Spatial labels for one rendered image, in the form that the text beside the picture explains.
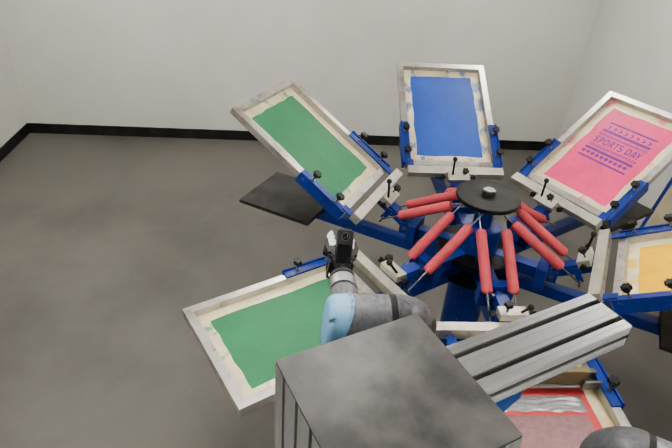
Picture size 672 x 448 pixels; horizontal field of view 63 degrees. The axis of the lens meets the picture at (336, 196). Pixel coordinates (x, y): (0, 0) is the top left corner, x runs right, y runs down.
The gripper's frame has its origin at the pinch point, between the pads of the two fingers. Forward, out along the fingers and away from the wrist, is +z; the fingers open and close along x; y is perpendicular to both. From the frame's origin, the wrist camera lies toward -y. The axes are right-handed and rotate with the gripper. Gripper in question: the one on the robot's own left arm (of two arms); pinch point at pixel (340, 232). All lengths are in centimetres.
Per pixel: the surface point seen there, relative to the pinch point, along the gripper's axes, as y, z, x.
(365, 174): 48, 134, 32
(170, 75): 116, 415, -131
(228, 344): 77, 23, -29
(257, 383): 75, 3, -16
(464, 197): 26, 83, 71
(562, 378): 52, 0, 97
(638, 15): -39, 340, 277
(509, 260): 41, 57, 91
